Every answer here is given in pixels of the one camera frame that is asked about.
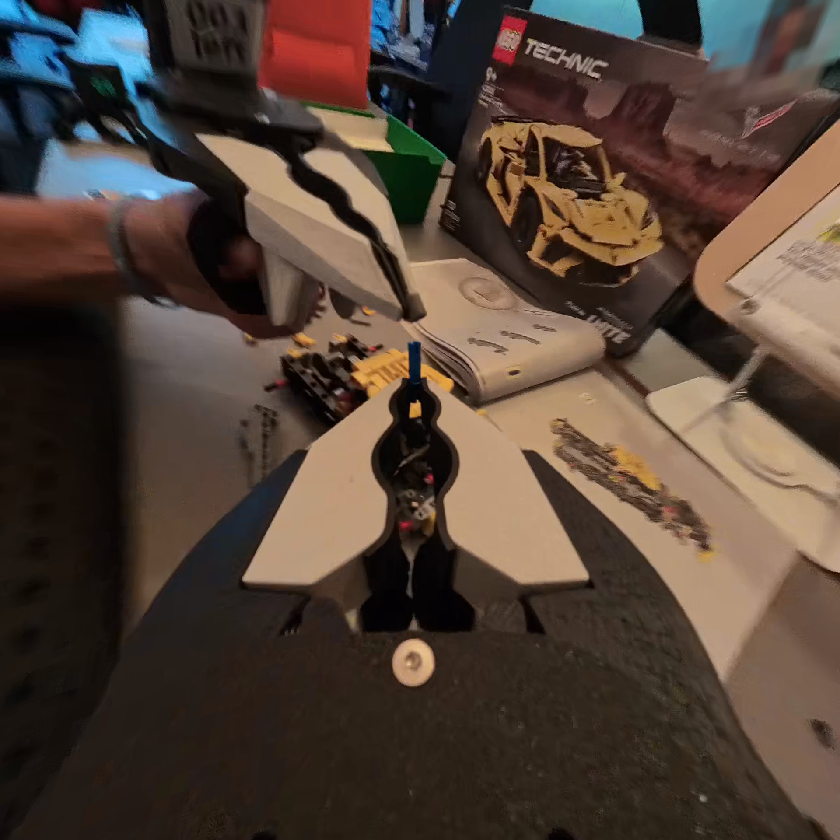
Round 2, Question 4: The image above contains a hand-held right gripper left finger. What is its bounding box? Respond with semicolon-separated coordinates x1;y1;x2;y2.
241;379;413;621

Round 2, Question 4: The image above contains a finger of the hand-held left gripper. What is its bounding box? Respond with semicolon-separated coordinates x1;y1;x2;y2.
196;133;427;324
298;146;413;293

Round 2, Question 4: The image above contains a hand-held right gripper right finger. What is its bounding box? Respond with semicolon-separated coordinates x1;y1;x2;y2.
419;378;590;616

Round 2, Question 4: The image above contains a grey angled toy beam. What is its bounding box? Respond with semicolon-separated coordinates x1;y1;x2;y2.
238;402;282;488

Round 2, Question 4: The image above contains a small black yellow toy subassembly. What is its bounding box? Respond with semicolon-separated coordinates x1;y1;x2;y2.
392;420;439;540

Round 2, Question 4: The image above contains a partly built yellow toy car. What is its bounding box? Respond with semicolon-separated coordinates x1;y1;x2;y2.
266;333;455;424

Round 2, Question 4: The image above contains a grey desk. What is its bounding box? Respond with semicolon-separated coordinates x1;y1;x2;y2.
39;141;840;840

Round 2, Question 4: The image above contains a person's left hand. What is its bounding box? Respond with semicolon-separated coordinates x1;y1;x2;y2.
125;189;329;340

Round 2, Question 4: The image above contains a green plastic bin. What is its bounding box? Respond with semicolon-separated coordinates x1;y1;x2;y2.
302;101;448;225

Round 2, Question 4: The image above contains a red plastic bin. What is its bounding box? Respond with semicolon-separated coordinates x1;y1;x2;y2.
259;0;373;110

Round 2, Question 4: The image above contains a black office chair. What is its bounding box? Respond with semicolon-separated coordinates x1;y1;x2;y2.
371;0;509;161

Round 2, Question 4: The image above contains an open instruction booklet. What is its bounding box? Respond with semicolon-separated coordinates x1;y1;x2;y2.
407;258;798;677

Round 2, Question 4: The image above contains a grey wristband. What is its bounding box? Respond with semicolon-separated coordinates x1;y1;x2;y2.
105;196;155;304

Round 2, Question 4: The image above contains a toy car box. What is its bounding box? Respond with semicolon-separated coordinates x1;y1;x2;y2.
440;7;840;358

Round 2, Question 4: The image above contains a wooden document stand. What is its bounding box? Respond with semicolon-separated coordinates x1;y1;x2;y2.
646;118;840;572

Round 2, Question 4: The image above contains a printed instruction sheet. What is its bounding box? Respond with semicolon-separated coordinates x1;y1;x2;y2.
725;190;840;345

